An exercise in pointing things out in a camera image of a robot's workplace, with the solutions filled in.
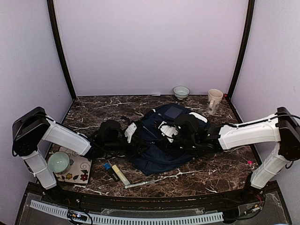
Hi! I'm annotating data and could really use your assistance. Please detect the blue black marker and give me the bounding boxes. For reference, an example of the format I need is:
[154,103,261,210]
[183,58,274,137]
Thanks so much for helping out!
[104,163,120,182]

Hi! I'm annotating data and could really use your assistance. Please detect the navy blue student backpack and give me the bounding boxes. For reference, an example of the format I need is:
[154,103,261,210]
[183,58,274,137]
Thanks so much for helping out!
[128,104,208,176]

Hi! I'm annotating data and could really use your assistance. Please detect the yellow highlighter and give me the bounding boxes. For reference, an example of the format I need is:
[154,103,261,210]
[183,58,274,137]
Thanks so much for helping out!
[112,165,130,186]

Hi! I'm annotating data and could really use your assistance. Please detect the white green pen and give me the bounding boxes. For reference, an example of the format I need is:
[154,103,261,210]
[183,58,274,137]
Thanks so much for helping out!
[123,180,155,189]

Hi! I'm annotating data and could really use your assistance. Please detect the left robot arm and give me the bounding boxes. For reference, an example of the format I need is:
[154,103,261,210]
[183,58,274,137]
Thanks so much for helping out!
[12,107,145,204]

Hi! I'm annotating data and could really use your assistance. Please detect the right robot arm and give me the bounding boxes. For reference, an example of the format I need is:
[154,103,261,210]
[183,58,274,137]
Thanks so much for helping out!
[154,107,300,203]

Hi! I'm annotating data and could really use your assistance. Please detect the floral square plate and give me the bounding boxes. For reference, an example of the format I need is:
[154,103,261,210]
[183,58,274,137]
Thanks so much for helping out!
[56,147,92,184]

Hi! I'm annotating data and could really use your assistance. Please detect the small green bowl at back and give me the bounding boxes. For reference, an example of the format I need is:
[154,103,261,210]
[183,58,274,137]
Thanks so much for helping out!
[173,86,190,100]

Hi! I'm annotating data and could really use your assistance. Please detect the cream ceramic mug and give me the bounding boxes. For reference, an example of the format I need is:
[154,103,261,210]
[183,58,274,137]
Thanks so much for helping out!
[206,89,224,115]

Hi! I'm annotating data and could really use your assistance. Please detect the green bowl on plate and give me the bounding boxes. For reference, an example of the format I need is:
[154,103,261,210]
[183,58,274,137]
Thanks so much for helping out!
[47,151,70,174]

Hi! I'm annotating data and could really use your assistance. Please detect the small circuit board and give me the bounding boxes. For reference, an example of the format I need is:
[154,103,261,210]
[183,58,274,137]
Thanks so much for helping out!
[67,210,87,221]

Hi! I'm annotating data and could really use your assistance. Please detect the black front rail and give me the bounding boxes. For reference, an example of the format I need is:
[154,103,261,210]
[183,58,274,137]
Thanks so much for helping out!
[28,181,279,213]

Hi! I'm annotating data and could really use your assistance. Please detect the white slotted cable duct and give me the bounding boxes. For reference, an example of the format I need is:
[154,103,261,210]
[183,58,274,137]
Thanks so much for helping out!
[30,200,224,225]

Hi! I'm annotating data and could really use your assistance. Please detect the right black frame post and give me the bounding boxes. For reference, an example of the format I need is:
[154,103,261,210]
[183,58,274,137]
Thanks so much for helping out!
[227,0,255,101]

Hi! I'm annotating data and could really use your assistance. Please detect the black frame post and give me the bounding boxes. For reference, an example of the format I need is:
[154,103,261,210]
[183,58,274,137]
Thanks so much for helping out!
[46,0,77,101]
[227,0,255,101]

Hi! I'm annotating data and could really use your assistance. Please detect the left black frame post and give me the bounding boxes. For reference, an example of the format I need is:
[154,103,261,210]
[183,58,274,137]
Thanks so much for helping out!
[46,0,77,101]

